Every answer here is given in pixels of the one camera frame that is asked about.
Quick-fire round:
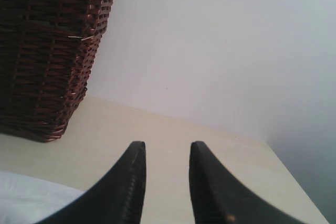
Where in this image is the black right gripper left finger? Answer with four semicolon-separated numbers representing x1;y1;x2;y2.
39;141;146;224

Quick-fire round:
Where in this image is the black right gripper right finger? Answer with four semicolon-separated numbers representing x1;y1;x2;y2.
188;141;301;224

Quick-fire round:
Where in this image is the white t-shirt with red print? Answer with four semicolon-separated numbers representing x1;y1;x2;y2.
1;171;83;223

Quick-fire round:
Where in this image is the dark brown wicker basket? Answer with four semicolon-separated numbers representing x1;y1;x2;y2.
1;0;113;142

